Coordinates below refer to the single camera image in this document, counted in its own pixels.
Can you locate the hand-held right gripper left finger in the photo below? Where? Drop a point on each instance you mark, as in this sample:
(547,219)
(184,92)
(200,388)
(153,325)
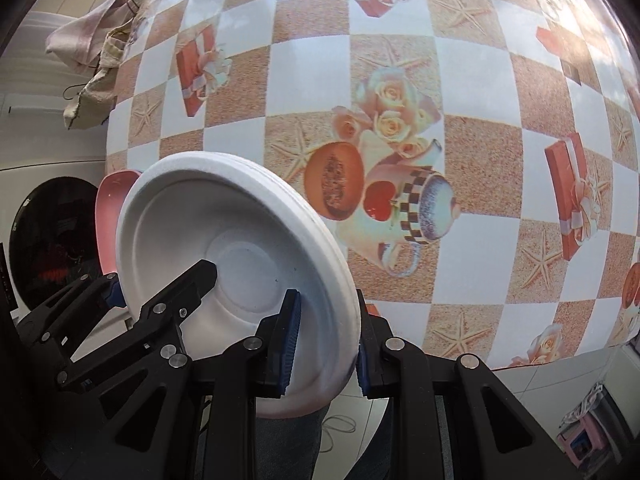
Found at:
(286,350)

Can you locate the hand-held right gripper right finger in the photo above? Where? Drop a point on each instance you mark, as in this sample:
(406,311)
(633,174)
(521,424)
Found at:
(364,375)

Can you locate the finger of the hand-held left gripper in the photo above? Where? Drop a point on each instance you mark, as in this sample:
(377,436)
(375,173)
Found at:
(190,285)
(95,295)

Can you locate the white paper bowl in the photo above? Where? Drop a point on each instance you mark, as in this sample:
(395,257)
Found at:
(325,237)
(200,210)
(336,259)

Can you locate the pink square plate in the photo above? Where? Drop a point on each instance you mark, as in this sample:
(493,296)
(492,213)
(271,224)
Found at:
(110,210)

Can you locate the white washing machine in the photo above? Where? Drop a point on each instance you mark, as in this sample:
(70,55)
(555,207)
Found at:
(55,220)

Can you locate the person's left leg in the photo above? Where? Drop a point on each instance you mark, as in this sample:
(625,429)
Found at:
(290,450)

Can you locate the cream towel with dark stripe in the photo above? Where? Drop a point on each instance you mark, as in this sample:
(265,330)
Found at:
(92,95)

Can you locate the pink box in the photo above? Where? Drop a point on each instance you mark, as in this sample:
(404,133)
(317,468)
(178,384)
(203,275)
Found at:
(582,440)

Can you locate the pink towel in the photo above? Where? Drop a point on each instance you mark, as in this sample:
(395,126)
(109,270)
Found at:
(80,35)

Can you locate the checkered patterned tablecloth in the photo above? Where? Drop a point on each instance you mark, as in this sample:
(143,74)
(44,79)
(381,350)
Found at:
(450,60)

